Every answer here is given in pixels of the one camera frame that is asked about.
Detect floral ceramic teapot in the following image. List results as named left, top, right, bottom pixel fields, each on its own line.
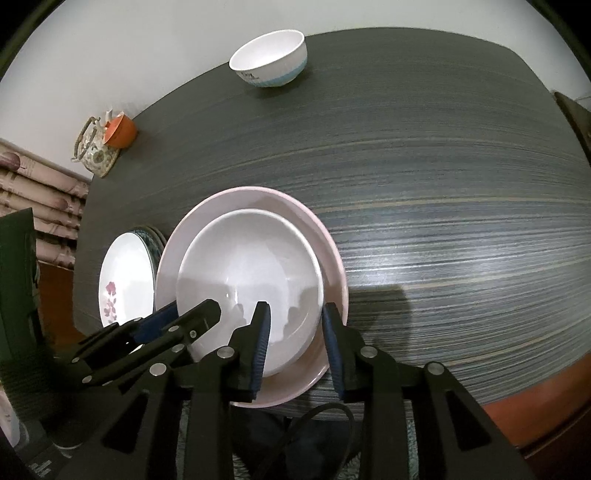
left=70, top=111, right=122, bottom=178

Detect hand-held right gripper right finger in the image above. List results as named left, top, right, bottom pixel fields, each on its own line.
left=322, top=302, right=522, bottom=480

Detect pink floral cloth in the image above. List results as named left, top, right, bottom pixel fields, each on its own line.
left=0, top=388, right=19, bottom=448

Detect pink patterned curtain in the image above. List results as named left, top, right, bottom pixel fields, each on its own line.
left=0, top=141, right=90, bottom=268

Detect black cable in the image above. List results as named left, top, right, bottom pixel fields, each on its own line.
left=263, top=402, right=356, bottom=480

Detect white plate pink roses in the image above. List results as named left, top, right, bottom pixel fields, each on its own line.
left=98, top=231, right=157, bottom=329

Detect brown wooden cabinet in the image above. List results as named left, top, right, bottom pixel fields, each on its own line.
left=37, top=258, right=93, bottom=352

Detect orange cup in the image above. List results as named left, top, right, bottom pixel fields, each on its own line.
left=102, top=113, right=138, bottom=149

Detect white ribbed bowl black print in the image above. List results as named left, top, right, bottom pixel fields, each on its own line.
left=229, top=30, right=308, bottom=88
left=175, top=209, right=324, bottom=377

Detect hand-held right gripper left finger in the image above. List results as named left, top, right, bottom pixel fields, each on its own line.
left=76, top=301, right=272, bottom=480

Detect dark wooden chair back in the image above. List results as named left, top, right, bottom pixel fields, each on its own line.
left=554, top=91, right=591, bottom=167

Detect blue floral porcelain plate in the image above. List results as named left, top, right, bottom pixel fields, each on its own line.
left=129, top=226, right=162, bottom=273

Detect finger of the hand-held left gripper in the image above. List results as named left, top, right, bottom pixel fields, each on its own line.
left=81, top=299, right=222, bottom=386
left=69, top=301, right=181, bottom=365

